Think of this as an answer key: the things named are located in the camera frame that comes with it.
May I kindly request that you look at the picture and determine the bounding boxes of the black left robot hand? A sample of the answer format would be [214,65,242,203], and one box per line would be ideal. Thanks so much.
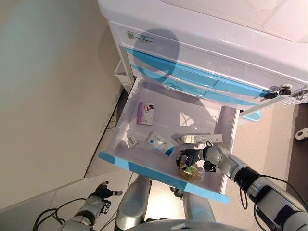
[95,181,123,199]

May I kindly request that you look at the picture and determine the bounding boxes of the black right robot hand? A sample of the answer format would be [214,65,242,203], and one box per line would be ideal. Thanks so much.
[175,148,205,168]

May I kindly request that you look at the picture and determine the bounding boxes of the clear packet with green strip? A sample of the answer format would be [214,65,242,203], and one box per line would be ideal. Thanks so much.
[172,133,223,145]

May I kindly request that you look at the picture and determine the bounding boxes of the blue white medicine box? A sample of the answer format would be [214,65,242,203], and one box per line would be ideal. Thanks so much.
[146,131,178,157]

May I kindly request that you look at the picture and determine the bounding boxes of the pink white medicine box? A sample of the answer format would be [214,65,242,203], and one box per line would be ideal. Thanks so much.
[136,102,155,126]

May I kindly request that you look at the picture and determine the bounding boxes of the tall blue white cart drawer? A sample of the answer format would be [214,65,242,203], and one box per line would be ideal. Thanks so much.
[124,47,280,99]

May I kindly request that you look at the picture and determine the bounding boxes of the crumpled clear plastic wrap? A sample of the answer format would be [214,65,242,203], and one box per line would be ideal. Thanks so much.
[116,128,130,149]

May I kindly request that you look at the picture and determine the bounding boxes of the grey robot torso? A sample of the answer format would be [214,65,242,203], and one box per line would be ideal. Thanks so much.
[129,218,246,231]

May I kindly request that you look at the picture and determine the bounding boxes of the white bin with blue lid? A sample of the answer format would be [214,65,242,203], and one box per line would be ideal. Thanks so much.
[240,110,262,123]

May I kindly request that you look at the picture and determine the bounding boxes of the black cart keys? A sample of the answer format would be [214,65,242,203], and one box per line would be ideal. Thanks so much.
[263,85,292,100]

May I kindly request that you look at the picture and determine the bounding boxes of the white perforated side basket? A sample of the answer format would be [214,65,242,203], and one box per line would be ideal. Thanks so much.
[280,90,308,106]

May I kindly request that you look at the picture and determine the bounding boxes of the white medical cart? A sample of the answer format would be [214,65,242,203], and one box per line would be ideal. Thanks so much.
[96,0,308,121]

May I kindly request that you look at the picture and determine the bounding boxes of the cart label sticker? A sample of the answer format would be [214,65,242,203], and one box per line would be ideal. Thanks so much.
[126,30,154,43]

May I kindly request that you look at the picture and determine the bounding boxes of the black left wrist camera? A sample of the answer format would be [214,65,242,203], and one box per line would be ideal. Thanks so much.
[101,199,112,214]

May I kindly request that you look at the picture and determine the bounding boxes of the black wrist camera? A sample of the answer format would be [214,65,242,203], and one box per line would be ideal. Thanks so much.
[203,161,217,172]
[101,199,112,214]

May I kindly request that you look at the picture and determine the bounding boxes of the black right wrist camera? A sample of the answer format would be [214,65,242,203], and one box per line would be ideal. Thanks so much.
[203,161,217,172]

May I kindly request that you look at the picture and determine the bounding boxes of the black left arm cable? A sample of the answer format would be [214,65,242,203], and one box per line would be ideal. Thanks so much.
[33,198,87,231]

